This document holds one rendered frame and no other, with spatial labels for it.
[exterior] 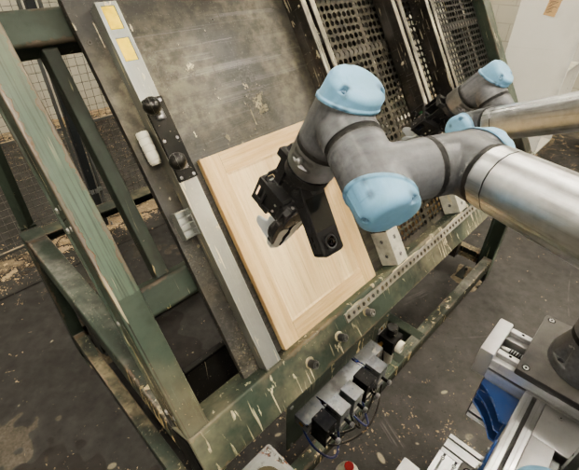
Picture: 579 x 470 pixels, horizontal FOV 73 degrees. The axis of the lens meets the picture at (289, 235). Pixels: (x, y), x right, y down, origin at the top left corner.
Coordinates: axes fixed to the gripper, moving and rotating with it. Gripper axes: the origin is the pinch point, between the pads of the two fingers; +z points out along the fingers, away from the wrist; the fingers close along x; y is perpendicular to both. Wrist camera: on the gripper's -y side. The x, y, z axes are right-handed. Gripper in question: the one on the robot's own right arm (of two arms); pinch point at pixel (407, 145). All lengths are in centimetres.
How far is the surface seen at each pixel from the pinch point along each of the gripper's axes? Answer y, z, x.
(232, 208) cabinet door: 47, 13, 38
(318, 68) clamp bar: 34.5, 3.2, -14.4
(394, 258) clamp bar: -13.1, 18.9, 29.6
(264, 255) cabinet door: 34, 17, 46
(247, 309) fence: 36, 18, 61
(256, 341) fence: 30, 20, 68
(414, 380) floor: -85, 83, 54
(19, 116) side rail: 94, 1, 43
